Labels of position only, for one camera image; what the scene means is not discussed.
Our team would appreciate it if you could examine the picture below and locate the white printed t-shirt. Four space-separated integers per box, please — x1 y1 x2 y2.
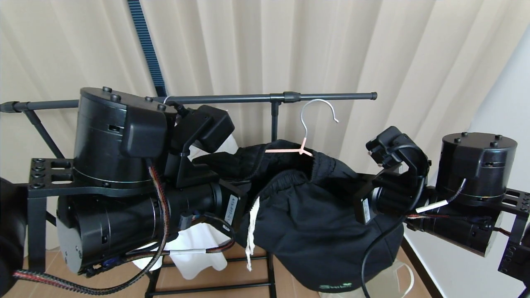
135 132 241 281

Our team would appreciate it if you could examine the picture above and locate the black garment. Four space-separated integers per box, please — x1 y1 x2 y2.
193 141 405 293

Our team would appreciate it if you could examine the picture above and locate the black clothes rack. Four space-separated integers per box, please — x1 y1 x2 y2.
0 91 378 298

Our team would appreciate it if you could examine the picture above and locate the beige curtain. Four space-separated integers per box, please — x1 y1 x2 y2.
0 0 166 254
139 0 530 187

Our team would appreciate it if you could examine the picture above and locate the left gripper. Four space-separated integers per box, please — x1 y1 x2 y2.
56 180 249 274

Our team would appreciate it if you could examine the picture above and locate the white laundry basket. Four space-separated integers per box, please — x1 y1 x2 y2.
318 260 414 298

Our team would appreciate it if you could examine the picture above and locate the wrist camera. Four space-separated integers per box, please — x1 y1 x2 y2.
366 126 431 195
166 105 235 189

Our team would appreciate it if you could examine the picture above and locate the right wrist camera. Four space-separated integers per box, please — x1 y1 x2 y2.
366 126 431 195

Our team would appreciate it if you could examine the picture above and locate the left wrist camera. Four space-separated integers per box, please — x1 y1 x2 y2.
166 105 235 189

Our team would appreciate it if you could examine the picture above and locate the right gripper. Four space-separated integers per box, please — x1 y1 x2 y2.
354 182 504 257

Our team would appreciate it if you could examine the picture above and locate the window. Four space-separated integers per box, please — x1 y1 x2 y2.
126 0 168 98

